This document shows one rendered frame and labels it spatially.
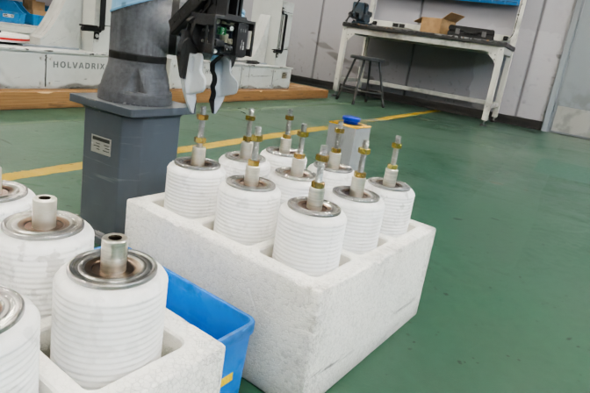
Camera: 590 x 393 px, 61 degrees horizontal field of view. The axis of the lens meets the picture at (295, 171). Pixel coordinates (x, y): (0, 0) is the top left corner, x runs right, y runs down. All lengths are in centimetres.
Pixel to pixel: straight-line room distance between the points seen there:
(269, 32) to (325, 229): 377
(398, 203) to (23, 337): 62
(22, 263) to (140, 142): 55
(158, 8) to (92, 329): 74
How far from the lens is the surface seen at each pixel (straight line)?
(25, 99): 258
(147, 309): 45
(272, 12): 437
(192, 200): 81
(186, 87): 79
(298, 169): 84
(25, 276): 54
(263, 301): 69
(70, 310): 45
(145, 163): 107
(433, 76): 580
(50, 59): 270
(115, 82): 107
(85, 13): 298
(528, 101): 564
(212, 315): 72
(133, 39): 106
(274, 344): 70
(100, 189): 111
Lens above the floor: 46
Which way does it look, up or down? 14 degrees down
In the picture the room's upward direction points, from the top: 9 degrees clockwise
